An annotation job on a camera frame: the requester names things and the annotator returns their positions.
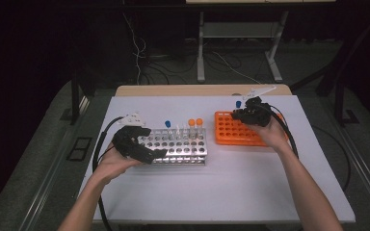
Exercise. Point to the clear tube rack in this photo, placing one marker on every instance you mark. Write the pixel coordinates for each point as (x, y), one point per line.
(183, 149)

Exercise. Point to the grey metal desk frame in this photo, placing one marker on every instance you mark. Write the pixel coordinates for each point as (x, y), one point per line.
(239, 30)

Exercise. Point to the person's right hand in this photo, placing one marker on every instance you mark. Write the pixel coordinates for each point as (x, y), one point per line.
(273, 134)

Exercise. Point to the aluminium rail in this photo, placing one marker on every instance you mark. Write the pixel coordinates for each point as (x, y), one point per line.
(49, 179)
(366, 173)

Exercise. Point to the person's left hand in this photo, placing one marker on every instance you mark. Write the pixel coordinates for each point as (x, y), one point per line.
(112, 166)

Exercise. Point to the orange test tube rack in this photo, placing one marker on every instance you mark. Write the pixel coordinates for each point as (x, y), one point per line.
(231, 131)

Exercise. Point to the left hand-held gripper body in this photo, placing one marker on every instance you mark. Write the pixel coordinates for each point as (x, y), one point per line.
(125, 141)

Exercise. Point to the white table board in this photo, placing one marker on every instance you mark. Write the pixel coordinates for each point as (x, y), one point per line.
(186, 109)

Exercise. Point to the wooden table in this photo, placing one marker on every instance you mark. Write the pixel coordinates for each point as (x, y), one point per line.
(173, 90)

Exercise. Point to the black stand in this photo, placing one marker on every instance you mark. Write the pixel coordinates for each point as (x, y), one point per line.
(75, 96)
(339, 96)

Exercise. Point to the black floor socket frame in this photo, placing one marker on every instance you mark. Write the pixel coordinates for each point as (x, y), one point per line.
(77, 157)

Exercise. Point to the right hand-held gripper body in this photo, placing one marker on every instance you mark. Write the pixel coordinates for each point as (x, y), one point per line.
(260, 114)

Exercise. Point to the orange-capped test tube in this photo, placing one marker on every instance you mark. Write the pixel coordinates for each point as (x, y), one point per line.
(199, 121)
(191, 122)

